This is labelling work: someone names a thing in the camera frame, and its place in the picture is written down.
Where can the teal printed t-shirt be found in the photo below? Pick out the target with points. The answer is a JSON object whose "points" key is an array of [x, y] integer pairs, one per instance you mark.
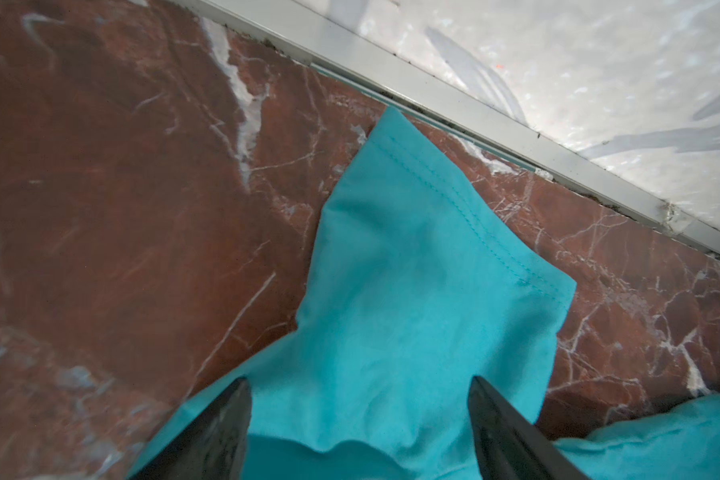
{"points": [[415, 287]]}

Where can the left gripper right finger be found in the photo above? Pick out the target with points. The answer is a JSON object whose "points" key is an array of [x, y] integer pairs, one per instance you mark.
{"points": [[507, 446]]}

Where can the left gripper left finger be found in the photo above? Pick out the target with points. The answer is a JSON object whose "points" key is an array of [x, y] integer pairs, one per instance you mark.
{"points": [[212, 446]]}

